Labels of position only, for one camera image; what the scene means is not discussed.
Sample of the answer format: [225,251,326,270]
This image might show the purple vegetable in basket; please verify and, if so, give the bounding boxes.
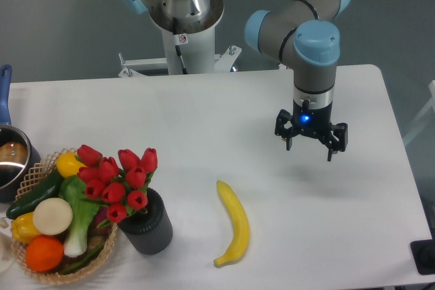
[92,207,110,231]

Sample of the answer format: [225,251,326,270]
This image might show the green cucumber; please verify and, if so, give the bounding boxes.
[6,168,64,220]

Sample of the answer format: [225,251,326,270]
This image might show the blue handled saucepan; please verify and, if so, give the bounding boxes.
[1,65,41,203]

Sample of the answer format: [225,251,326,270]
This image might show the yellow bell pepper front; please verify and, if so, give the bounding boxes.
[12,212,41,244]

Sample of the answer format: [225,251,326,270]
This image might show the yellow bell pepper back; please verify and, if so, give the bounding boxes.
[56,152,86,178]

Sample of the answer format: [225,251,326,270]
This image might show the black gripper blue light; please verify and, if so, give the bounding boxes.
[275,101,348,162]

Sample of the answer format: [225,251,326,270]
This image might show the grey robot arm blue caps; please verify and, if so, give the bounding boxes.
[122,0,350,155]

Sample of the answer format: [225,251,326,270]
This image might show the woven wicker basket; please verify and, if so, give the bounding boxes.
[12,148,118,285]

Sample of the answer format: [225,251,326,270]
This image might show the orange fruit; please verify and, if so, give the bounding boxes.
[25,236,64,272]

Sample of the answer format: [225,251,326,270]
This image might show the yellow bell pepper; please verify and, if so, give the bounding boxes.
[12,212,41,244]
[56,152,86,178]

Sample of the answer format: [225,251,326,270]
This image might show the black device at table edge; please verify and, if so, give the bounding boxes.
[410,239,434,275]

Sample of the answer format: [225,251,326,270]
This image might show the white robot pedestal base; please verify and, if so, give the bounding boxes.
[118,0,242,77]

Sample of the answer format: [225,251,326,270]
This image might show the yellow banana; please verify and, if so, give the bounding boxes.
[213,180,250,268]

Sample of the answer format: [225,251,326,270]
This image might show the white round radish slice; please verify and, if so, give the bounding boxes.
[33,198,73,236]

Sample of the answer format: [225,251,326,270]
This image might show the green bok choy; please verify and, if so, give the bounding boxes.
[58,175,101,257]

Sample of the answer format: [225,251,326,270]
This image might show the black cable on pedestal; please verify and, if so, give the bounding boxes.
[171,17,189,75]

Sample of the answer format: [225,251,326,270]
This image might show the red tulip bouquet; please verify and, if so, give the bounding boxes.
[77,145,158,223]

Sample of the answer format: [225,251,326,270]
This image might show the dark grey ribbed vase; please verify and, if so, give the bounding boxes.
[118,188,173,255]

